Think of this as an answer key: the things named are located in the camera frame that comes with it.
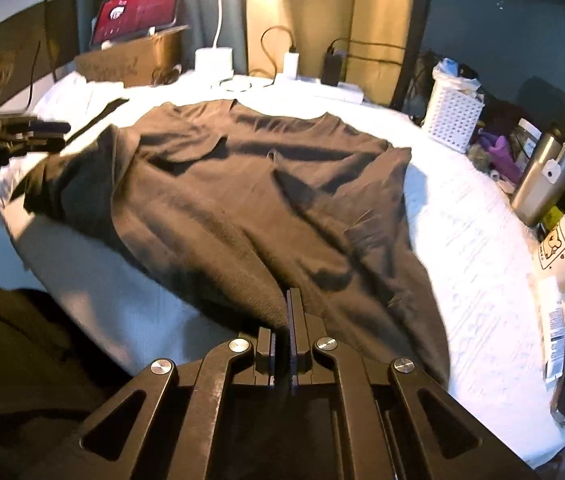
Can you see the yellow curtain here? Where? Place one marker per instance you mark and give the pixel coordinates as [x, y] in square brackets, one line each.
[322, 0]

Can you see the white charger plug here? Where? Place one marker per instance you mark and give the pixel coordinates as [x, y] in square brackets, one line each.
[290, 64]

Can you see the crumpled white plastic bag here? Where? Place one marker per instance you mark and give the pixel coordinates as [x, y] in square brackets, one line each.
[455, 72]

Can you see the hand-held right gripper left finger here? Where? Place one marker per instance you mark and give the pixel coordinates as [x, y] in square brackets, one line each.
[264, 355]

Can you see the brown t-shirt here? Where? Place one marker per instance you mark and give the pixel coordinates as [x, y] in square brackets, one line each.
[242, 195]

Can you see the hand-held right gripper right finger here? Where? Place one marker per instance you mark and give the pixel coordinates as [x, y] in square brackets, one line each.
[298, 335]

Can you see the jar with white lid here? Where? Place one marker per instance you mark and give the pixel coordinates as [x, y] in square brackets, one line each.
[527, 137]

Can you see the purple cloth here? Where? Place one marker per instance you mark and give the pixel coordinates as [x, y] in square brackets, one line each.
[505, 152]

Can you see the white labelled tube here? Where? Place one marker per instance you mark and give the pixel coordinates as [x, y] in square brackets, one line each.
[552, 325]

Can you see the white perforated basket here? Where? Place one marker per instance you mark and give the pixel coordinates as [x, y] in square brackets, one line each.
[450, 115]

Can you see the white power strip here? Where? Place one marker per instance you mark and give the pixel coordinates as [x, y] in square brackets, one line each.
[347, 92]

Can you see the white garment with black trim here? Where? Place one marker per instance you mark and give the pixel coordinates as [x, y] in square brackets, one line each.
[82, 95]

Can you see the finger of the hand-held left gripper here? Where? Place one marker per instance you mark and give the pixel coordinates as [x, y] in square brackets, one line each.
[37, 126]
[37, 146]

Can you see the yellow green object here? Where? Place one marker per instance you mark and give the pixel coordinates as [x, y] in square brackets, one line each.
[555, 216]

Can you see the white textured tablecloth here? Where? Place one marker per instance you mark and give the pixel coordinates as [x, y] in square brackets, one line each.
[462, 260]

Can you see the black power adapter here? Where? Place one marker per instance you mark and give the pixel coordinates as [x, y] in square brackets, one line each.
[333, 67]

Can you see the cardboard box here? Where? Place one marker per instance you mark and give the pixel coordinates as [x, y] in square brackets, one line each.
[127, 62]

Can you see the tablet with red screen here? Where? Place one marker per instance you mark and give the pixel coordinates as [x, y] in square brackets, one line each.
[137, 10]

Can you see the white desk lamp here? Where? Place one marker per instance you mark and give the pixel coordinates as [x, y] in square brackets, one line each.
[214, 62]

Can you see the steel tumbler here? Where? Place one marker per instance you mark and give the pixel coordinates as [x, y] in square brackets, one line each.
[537, 180]

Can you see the grey fuzzy object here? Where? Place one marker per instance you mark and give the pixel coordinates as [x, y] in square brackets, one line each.
[481, 160]

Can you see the dark glass window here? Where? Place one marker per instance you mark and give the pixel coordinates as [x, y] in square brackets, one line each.
[502, 25]

